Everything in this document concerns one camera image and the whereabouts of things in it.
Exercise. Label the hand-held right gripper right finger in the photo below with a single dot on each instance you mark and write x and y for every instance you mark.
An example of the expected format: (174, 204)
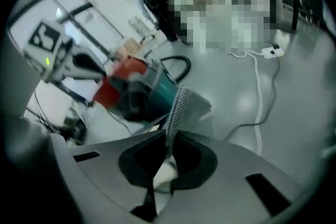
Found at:
(223, 191)

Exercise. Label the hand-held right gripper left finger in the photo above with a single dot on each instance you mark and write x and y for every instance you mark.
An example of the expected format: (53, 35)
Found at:
(105, 173)

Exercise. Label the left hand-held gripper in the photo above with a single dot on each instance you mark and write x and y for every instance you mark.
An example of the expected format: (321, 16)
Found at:
(43, 36)

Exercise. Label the red vacuum cleaner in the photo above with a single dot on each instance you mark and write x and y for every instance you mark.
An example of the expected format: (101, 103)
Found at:
(113, 86)

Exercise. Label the cardboard boxes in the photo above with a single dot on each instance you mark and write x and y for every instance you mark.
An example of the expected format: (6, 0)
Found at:
(130, 47)

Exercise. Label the black trash bin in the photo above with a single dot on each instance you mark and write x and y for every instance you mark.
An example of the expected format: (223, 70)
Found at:
(160, 8)

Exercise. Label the small white power strip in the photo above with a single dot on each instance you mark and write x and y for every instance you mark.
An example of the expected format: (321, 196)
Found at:
(271, 53)

